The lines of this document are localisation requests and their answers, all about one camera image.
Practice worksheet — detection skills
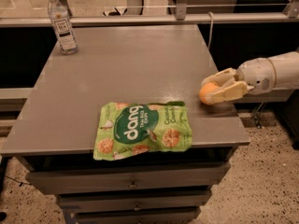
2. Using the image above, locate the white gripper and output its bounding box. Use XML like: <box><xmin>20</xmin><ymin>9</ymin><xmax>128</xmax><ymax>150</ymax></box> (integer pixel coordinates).
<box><xmin>201</xmin><ymin>58</ymin><xmax>276</xmax><ymax>105</ymax></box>

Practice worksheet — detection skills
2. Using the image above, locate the orange fruit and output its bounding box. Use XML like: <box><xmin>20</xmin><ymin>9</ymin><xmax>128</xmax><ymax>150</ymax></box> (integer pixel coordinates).
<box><xmin>199</xmin><ymin>82</ymin><xmax>219</xmax><ymax>105</ymax></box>

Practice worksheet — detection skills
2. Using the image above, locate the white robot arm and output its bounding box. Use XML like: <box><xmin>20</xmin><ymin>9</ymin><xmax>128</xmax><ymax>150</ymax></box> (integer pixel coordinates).
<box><xmin>199</xmin><ymin>51</ymin><xmax>299</xmax><ymax>105</ymax></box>

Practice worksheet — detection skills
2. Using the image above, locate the green rice chip bag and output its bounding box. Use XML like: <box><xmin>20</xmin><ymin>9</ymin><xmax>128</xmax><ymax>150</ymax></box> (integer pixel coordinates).
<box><xmin>93</xmin><ymin>102</ymin><xmax>192</xmax><ymax>161</ymax></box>

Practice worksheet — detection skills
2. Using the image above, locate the grey metal railing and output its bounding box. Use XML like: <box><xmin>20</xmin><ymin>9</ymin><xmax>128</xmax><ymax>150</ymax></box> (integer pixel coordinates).
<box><xmin>0</xmin><ymin>0</ymin><xmax>299</xmax><ymax>27</ymax></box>

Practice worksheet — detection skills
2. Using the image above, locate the grey drawer cabinet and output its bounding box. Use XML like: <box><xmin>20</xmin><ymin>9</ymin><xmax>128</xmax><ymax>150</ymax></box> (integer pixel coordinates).
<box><xmin>1</xmin><ymin>25</ymin><xmax>249</xmax><ymax>224</ymax></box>

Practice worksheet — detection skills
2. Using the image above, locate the clear water bottle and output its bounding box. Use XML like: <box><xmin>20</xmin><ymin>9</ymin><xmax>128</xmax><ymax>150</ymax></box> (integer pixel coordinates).
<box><xmin>48</xmin><ymin>0</ymin><xmax>78</xmax><ymax>54</ymax></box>

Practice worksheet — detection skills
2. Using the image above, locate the white hanging cable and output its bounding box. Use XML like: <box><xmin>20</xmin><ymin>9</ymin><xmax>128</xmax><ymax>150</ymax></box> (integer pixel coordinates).
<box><xmin>206</xmin><ymin>11</ymin><xmax>215</xmax><ymax>50</ymax></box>

